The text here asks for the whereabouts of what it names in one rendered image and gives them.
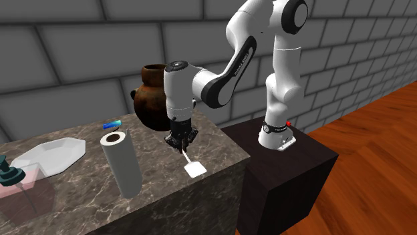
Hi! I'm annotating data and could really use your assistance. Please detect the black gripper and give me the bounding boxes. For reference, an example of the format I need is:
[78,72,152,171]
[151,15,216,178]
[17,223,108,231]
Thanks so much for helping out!
[164,117,199,154]

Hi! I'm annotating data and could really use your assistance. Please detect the white spatula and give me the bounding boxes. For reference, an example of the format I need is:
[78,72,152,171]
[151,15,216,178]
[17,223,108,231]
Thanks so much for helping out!
[182,150,208,179]

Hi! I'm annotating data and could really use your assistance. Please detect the brown clay vase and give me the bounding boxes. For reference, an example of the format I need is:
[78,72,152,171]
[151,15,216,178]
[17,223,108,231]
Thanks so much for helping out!
[130,63,172,132]

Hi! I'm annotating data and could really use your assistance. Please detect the marble counter block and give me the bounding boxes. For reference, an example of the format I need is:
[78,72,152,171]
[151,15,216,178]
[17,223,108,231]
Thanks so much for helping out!
[0,109,251,235]

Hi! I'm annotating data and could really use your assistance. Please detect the white paper towel roll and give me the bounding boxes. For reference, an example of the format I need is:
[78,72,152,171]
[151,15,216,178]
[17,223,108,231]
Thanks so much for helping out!
[99,128,144,200]

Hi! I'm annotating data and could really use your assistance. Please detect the blue small tube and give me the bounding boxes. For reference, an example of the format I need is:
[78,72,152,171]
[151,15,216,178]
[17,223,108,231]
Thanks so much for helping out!
[102,120,122,130]

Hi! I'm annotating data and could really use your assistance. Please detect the dark robot stand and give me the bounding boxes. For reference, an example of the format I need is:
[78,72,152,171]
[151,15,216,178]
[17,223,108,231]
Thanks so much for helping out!
[220,115,339,235]

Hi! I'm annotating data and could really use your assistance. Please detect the white angular plate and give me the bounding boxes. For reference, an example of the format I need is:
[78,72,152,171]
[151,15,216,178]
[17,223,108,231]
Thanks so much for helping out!
[10,137,87,178]

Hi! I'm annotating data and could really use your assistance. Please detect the pink soap dispenser bottle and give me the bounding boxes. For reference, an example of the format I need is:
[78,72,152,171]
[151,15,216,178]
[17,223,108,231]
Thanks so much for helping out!
[0,154,56,226]

